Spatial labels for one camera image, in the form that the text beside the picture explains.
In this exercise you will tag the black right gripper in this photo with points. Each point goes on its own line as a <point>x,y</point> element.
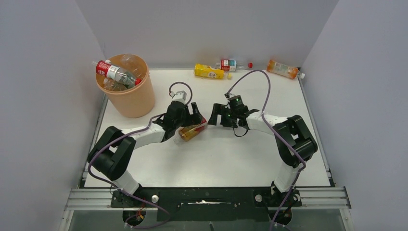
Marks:
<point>218,109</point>

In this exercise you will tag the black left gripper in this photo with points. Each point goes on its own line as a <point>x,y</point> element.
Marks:
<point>192,119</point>

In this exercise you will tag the red-yellow label bottle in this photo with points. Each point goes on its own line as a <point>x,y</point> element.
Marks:
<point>185,134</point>

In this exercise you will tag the green-label upright-lying bottle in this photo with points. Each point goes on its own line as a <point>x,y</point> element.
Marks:
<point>127,82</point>

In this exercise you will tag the large clear unlabelled bottle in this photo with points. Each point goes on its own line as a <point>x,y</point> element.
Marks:
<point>132,65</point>

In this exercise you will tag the red-label bottle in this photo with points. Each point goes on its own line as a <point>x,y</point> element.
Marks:
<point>112,71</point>

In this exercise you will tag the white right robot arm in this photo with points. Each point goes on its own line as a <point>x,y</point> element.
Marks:
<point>294,141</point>

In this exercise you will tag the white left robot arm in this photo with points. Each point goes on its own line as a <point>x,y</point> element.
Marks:
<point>113,150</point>

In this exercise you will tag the orange plastic bin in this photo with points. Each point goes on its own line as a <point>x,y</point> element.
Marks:
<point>134,102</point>

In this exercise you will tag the yellow-label bottle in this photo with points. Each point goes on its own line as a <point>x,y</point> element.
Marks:
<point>205,71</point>

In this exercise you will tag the red-blue label bottle red cap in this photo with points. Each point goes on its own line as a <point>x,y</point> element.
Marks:
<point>232,65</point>

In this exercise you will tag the orange drink bottle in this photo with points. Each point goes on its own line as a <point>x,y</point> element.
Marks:
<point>284,70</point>

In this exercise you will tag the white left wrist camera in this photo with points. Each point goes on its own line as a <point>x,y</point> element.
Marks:
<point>179,96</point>

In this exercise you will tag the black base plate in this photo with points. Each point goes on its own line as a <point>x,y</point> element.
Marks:
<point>260,204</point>

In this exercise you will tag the aluminium frame rail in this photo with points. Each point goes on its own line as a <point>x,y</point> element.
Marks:
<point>100,199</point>

